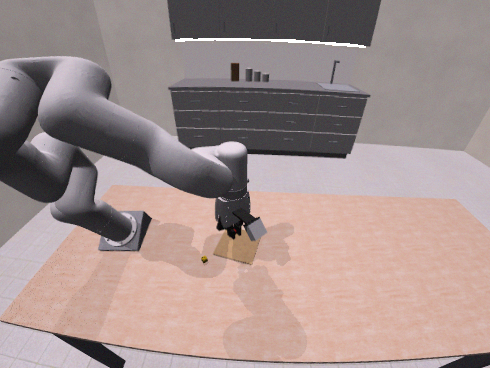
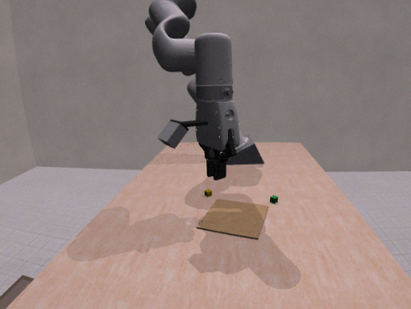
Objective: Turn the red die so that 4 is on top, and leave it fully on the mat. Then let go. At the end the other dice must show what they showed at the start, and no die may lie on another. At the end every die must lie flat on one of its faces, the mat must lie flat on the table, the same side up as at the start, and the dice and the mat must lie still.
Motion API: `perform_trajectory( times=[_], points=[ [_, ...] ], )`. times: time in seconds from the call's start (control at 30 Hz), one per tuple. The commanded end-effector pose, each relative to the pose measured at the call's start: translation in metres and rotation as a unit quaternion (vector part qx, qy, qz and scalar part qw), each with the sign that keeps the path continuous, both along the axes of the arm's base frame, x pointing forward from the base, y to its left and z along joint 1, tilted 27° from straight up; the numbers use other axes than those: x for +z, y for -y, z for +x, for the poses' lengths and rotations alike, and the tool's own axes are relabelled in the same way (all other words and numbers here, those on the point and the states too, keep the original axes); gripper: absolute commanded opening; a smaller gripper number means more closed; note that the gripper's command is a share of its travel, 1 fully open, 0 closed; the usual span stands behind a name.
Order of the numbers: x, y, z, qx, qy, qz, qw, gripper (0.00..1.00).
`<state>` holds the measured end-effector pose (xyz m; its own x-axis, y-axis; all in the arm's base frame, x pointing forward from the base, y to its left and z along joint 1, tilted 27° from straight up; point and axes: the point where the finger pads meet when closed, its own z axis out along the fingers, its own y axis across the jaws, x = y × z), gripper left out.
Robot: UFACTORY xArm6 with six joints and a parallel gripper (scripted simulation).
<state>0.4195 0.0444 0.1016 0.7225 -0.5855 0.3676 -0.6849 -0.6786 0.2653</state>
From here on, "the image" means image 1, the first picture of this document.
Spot tan square mat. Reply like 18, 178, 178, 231
213, 229, 260, 265

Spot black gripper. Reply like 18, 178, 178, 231
215, 189, 251, 240

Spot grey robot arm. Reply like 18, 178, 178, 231
0, 56, 249, 247

